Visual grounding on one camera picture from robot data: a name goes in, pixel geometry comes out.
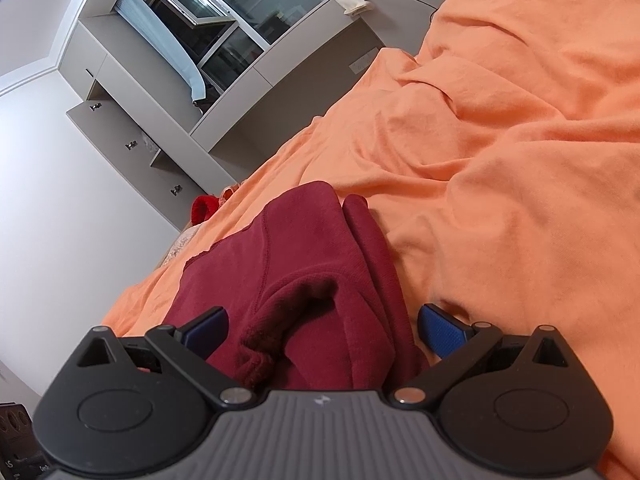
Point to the grey wardrobe cabinet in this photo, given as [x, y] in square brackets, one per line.
[130, 70]

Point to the floral beige pillow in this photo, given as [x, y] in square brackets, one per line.
[180, 247]

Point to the large window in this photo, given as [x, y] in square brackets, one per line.
[235, 10]

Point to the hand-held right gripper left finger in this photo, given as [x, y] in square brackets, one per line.
[207, 332]

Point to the dark red long-sleeve shirt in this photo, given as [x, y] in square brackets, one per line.
[310, 270]

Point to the white wall socket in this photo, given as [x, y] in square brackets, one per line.
[364, 61]

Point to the open grey cabinet door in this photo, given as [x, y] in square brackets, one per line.
[115, 150]

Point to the red plush item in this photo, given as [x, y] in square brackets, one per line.
[204, 208]

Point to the grey built-in desk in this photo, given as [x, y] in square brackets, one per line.
[280, 90]

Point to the light blue curtain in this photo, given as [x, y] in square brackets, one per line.
[160, 40]

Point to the orange bedsheet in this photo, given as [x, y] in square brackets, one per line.
[500, 160]

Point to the dark bag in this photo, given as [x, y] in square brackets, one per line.
[205, 101]

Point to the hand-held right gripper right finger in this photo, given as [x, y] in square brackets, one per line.
[440, 330]

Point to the small orange cloth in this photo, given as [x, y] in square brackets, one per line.
[228, 194]

